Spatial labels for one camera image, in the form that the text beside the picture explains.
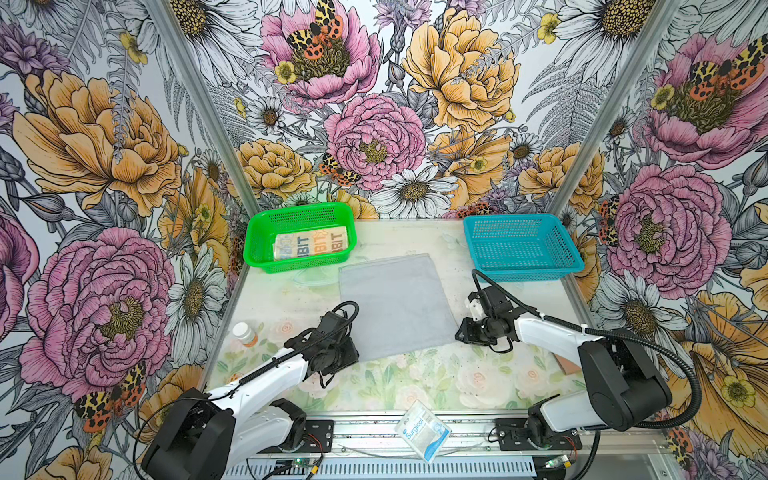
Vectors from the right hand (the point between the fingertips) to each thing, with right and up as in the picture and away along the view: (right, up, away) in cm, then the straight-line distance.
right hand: (462, 345), depth 88 cm
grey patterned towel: (-50, +31, +23) cm, 63 cm away
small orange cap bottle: (-61, +4, -3) cm, 62 cm away
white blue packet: (-13, -17, -13) cm, 25 cm away
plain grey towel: (-19, +11, +8) cm, 23 cm away
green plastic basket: (-68, +39, +25) cm, 82 cm away
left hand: (-32, -4, -3) cm, 32 cm away
